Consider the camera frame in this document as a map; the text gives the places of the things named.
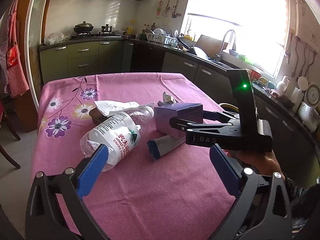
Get white dish rack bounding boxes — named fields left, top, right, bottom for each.
left=145, top=30, right=178, bottom=46

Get dark counter cabinets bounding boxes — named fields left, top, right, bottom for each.
left=127, top=40, right=319, bottom=187

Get pink floral tablecloth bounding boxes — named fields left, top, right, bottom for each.
left=31, top=73, right=234, bottom=239

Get white paper receipt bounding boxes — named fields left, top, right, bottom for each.
left=94, top=100, right=139, bottom=117

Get small brown box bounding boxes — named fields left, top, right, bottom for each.
left=89, top=108, right=108, bottom=125

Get small steel pot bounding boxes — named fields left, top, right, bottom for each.
left=101, top=24, right=113, bottom=33

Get white kettle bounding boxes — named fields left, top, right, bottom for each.
left=275, top=75, right=290, bottom=95

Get snack wrapper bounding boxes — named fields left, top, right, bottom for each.
left=157, top=92, right=177, bottom=106

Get black pan with white lid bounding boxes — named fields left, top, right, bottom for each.
left=177, top=37, right=209, bottom=60

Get steel sink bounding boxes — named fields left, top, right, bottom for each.
left=209, top=60, right=232, bottom=69

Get clear plastic water bottle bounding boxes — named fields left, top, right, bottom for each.
left=80, top=106, right=154, bottom=172

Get purple cardboard box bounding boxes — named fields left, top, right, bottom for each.
left=154, top=102, right=203, bottom=139

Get white rice cooker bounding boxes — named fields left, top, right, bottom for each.
left=298, top=102, right=319, bottom=133

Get wooden cutting board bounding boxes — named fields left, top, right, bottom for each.
left=195, top=34, right=222, bottom=61

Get yellow oil bottle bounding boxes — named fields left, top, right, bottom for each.
left=126, top=25, right=133, bottom=35

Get plastic bag on counter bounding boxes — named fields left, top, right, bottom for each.
left=44, top=32, right=71, bottom=45

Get black wok with lid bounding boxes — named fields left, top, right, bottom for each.
left=74, top=21, right=94, bottom=34

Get steel kitchen faucet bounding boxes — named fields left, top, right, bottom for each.
left=215, top=29, right=237, bottom=62

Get green lower cabinets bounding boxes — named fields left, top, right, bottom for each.
left=40, top=38, right=125, bottom=84

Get red checkered apron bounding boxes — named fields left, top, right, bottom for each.
left=1, top=0, right=29, bottom=98

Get blue tube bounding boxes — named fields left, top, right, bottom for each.
left=147, top=135, right=185, bottom=161

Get person's right hand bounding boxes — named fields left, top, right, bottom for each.
left=225, top=150, right=285, bottom=181

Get glass sliding door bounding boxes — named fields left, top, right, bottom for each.
left=24, top=0, right=47, bottom=110

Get yellow rimmed trash bin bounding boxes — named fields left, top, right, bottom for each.
left=219, top=103, right=239, bottom=114

